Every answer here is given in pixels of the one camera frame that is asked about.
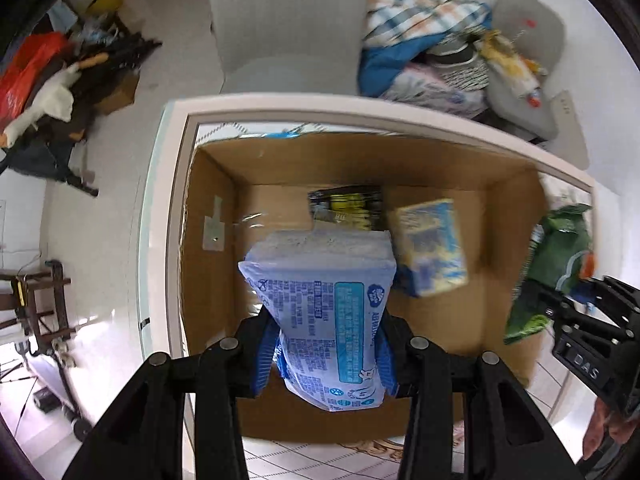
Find blue cloth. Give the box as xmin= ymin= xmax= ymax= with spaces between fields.
xmin=357 ymin=35 xmax=453 ymax=98

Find grey armchair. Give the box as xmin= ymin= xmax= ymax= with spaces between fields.
xmin=204 ymin=0 xmax=373 ymax=96

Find yellow plush toy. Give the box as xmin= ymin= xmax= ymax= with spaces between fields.
xmin=475 ymin=29 xmax=546 ymax=110

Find red plastic bag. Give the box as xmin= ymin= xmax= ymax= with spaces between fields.
xmin=0 ymin=31 xmax=73 ymax=132

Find plaid cloth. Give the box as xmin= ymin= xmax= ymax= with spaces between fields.
xmin=362 ymin=0 xmax=493 ymax=51

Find white plush goose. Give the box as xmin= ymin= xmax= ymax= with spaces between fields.
xmin=0 ymin=64 xmax=82 ymax=149

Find large cardboard box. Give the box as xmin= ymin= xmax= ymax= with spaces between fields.
xmin=179 ymin=131 xmax=552 ymax=447

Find dark clothes pile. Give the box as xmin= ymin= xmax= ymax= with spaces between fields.
xmin=0 ymin=32 xmax=165 ymax=198

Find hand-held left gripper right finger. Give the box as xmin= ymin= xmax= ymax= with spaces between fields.
xmin=379 ymin=316 xmax=586 ymax=480

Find black white striped cloth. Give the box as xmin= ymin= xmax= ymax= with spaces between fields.
xmin=437 ymin=52 xmax=490 ymax=93

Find green packet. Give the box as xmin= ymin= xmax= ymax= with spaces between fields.
xmin=502 ymin=203 xmax=597 ymax=345

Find person's right hand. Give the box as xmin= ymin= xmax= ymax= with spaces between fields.
xmin=581 ymin=397 xmax=630 ymax=473

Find white framed glass table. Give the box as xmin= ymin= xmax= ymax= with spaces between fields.
xmin=137 ymin=91 xmax=598 ymax=480

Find yellow blue packet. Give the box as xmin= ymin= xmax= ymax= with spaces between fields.
xmin=389 ymin=198 xmax=471 ymax=298

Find dark wooden stool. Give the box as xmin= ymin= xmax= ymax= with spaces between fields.
xmin=0 ymin=259 xmax=77 ymax=357

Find black yellow packet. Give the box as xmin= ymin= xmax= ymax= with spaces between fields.
xmin=306 ymin=185 xmax=385 ymax=233

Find pale floral cloth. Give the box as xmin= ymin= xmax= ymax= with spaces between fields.
xmin=381 ymin=66 xmax=487 ymax=120

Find blue tissue pack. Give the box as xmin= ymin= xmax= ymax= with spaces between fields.
xmin=237 ymin=224 xmax=397 ymax=413

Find white wheeled stand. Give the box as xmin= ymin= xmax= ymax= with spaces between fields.
xmin=22 ymin=347 xmax=95 ymax=443

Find small cardboard box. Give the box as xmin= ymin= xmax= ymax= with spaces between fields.
xmin=92 ymin=69 xmax=142 ymax=117

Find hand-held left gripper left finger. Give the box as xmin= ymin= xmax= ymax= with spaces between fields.
xmin=62 ymin=305 xmax=279 ymax=480

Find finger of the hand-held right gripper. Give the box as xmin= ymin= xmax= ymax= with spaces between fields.
xmin=514 ymin=280 xmax=591 ymax=328
xmin=582 ymin=275 xmax=640 ymax=333

